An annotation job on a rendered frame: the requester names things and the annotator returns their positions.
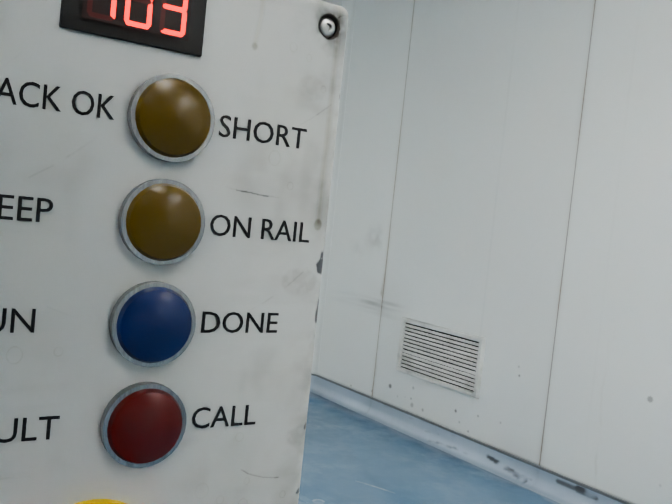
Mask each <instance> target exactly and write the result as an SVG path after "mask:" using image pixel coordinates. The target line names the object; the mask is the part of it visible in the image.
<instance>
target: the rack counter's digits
mask: <svg viewBox="0 0 672 504"><path fill-rule="evenodd" d="M191 6H192V0H83V3H82V15H81V18H86V19H90V20H95V21H99V22H104V23H108V24H113V25H117V26H122V27H126V28H131V29H135V30H140V31H144V32H148V33H153V34H157V35H162V36H166V37H171V38H175V39H180V40H184V41H188V38H189V27H190V17H191Z"/></svg>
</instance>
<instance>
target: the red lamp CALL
mask: <svg viewBox="0 0 672 504"><path fill-rule="evenodd" d="M181 429H182V413H181V409H180V406H179V404H178V403H177V401H176V400H175V398H174V397H172V396H171V395H170V394H169V393H167V392H165V391H163V390H159V389H150V388H149V389H142V390H139V391H136V392H134V393H132V394H130V395H128V396H127V397H125V398H124V399H123V400H122V401H121V402H120V403H119V404H118V405H117V406H116V407H115V409H114V411H113V412H112V414H111V417H110V419H109V422H108V427H107V437H108V442H109V445H110V447H111V449H112V450H113V452H114V453H115V454H116V455H117V456H118V457H119V458H121V459H122V460H125V461H127V462H130V463H135V464H143V463H148V462H152V461H155V460H158V459H159V458H161V457H163V456H164V455H166V454H167V453H168V452H169V451H170V450H171V449H172V448H173V447H174V445H175V444H176V442H177V440H178V438H179V436H180V433H181Z"/></svg>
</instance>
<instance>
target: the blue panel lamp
mask: <svg viewBox="0 0 672 504"><path fill-rule="evenodd" d="M191 326H192V318H191V312H190V309H189V307H188V304H187V303H186V301H185V300H184V299H183V298H182V297H181V296H180V295H179V294H178V293H177V292H175V291H173V290H171V289H168V288H165V287H150V288H146V289H143V290H141V291H139V292H137V293H136V294H134V295H133V296H131V297H130V298H129V299H128V300H127V302H126V303H125V304H124V306H123V307H122V309H121V311H120V313H119V316H118V319H117V325H116V329H117V337H118V341H119V343H120V345H121V347H122V348H123V350H124V351H125V352H126V353H127V354H128V355H129V356H130V357H132V358H134V359H136V360H138V361H141V362H145V363H156V362H161V361H164V360H167V359H168V358H170V357H172V356H174V355H175V354H176V353H178V352H179V351H180V350H181V349H182V347H183V346H184V345H185V343H186V342H187V340H188V337H189V335H190V331H191Z"/></svg>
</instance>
